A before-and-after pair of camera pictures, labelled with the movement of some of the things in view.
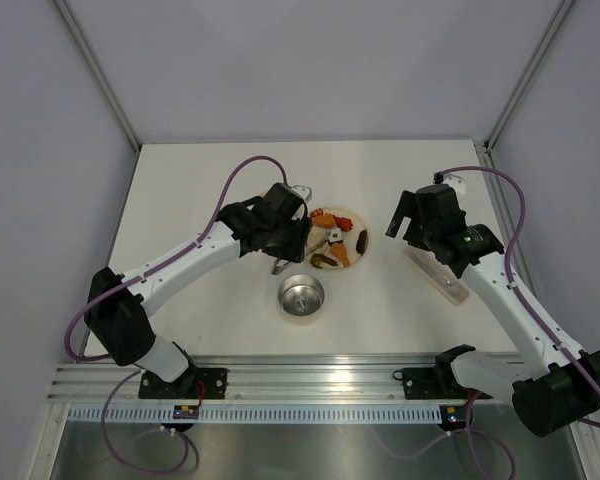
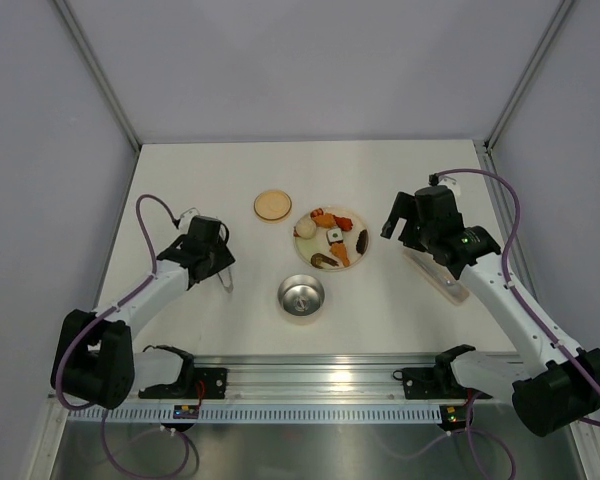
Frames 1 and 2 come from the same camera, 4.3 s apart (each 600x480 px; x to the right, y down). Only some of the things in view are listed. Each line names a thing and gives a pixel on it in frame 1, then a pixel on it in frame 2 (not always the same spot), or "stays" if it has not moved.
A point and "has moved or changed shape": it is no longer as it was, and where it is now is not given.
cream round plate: x=337 y=240 stays
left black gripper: x=295 y=251 → x=224 y=259
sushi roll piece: x=336 y=236 stays
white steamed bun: x=316 y=236 has moved or changed shape
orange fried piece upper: x=326 y=221 stays
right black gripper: x=409 y=207 stays
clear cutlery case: x=441 y=277 stays
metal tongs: x=277 y=265 → x=225 y=278
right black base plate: x=438 y=383 stays
